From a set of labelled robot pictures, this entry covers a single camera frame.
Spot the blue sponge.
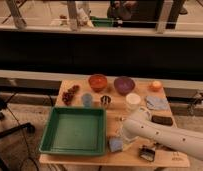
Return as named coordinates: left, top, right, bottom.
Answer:
left=109, top=137, right=123, bottom=152

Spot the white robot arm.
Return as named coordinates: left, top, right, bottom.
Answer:
left=120, top=107, right=203, bottom=161

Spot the orange bowl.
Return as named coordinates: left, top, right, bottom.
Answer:
left=88, top=74, right=107, bottom=92

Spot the metal cup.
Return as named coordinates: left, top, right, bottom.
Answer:
left=100, top=95, right=111, bottom=108

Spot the blue plastic cup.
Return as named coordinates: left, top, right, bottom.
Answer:
left=81, top=93, right=93, bottom=107

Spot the purple bowl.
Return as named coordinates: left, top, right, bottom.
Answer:
left=114, top=76, right=135, bottom=95

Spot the white plastic cup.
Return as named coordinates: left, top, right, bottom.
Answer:
left=125, top=93, right=141, bottom=111

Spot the red grape bunch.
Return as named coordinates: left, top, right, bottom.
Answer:
left=62, top=85, right=80, bottom=106

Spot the orange fruit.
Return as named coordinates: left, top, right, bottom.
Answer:
left=150, top=81, right=162, bottom=92

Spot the green plastic tray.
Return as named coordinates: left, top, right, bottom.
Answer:
left=39, top=107, right=106, bottom=156

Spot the blue cloth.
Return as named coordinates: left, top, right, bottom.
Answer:
left=145, top=96, right=169, bottom=110

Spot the green bin behind window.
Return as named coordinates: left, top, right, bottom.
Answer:
left=90, top=16, right=113, bottom=27

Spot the black office chair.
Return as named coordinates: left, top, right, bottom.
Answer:
left=0, top=87, right=36, bottom=171

